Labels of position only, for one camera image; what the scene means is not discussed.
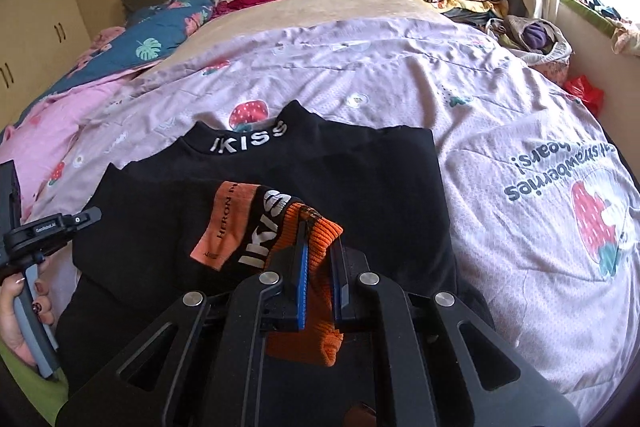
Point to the beige bed sheet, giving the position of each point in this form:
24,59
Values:
291,13

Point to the black IKISS sweater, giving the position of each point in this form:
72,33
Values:
217,207

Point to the floral laundry basket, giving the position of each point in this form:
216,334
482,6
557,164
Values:
538,43

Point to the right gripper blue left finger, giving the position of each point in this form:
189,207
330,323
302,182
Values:
300,274

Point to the cream wardrobe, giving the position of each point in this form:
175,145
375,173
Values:
40,40

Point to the clothes on window sill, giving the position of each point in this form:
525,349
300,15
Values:
618,20

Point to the pink blanket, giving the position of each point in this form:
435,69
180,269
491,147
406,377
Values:
37,145

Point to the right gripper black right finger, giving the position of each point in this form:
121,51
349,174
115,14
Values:
342,278

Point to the left hand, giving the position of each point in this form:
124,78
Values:
14,322

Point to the red plastic bag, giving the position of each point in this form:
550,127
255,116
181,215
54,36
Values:
592,97

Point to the dark floral pillow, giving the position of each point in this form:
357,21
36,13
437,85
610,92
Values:
153,33

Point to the lilac strawberry print quilt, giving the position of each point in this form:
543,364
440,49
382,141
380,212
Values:
545,213

